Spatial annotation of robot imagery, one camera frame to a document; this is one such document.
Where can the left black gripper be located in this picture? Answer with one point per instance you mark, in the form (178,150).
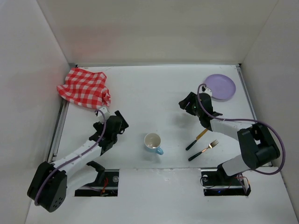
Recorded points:
(120,120)

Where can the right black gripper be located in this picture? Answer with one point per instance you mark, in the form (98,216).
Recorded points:
(187,102)

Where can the red white checkered cloth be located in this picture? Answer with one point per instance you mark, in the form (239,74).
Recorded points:
(86,89)

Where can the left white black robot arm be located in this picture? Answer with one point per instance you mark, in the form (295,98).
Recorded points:
(48,187)

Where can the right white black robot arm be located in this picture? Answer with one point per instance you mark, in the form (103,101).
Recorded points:
(256,143)

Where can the white mug blue outside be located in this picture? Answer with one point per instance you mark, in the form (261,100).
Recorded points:
(152,142)

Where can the lilac round plate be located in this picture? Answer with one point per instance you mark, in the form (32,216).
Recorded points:
(222,87)

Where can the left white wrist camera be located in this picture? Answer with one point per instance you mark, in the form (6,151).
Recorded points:
(102,114)

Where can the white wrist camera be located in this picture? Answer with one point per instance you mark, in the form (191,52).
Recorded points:
(102,114)
(206,90)

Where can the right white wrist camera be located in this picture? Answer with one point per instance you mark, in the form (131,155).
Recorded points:
(206,90)

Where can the gold knife dark handle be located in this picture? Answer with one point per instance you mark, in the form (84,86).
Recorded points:
(197,138)

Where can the gold fork dark handle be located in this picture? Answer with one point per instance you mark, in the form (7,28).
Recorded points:
(210,146)

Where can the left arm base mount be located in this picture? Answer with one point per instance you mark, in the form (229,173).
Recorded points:
(103,186)

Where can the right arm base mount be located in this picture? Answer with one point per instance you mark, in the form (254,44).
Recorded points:
(213,185)

